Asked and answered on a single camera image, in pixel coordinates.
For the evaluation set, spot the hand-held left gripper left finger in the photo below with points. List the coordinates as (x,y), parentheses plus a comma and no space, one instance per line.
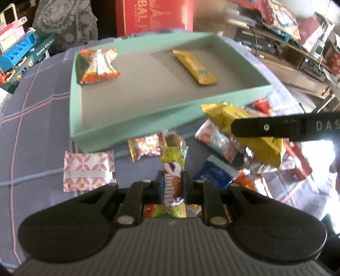
(160,185)

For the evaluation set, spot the wooden cabinet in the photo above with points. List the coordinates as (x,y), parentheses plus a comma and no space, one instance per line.
(300,71)

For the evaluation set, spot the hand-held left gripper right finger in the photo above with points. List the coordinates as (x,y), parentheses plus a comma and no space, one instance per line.
(186,188)

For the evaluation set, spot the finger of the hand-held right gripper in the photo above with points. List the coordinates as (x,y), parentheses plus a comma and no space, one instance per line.
(279,127)

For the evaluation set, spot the orange peanut snack packet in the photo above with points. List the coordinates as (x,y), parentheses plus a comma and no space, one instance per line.
(97,66)

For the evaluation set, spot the toy kitchen set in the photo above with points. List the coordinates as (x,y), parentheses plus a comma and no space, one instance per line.
(21,50)

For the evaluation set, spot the dark red snack packet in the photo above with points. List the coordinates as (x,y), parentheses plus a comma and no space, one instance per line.
(298,162)

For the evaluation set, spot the yellow snack packet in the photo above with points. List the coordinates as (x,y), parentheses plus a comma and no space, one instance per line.
(225,114)

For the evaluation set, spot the red floral candy packet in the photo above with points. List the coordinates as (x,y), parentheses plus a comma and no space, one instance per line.
(146,147)

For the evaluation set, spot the mint green cardboard box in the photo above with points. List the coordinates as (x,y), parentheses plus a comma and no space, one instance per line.
(148,87)

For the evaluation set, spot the grey lace cloth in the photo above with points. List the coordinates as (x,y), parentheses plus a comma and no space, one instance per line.
(63,21)

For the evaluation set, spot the brown round candy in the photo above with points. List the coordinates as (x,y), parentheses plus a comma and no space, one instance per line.
(174,139)

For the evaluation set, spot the colourful picture box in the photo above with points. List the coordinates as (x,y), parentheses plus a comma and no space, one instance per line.
(283,18)

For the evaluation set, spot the green lime candy packet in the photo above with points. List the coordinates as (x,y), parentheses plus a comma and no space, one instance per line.
(173,164)

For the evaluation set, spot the pink and white packet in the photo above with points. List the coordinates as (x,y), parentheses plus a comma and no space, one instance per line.
(216,139)

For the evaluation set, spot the red gift box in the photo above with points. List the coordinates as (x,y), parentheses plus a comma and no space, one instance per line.
(151,16)

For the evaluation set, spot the white instruction sheet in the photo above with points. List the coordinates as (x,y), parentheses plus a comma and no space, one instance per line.
(3,102)

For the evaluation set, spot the blue snack packet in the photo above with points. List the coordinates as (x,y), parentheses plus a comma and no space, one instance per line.
(212,173)

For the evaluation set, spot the yellow-orange snack bar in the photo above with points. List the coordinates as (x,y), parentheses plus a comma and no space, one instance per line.
(195,67)

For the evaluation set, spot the black electronic device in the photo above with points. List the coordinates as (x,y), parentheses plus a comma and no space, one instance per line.
(261,42)

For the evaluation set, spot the pink patterned white packet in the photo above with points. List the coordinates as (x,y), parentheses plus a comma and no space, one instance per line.
(87,169)

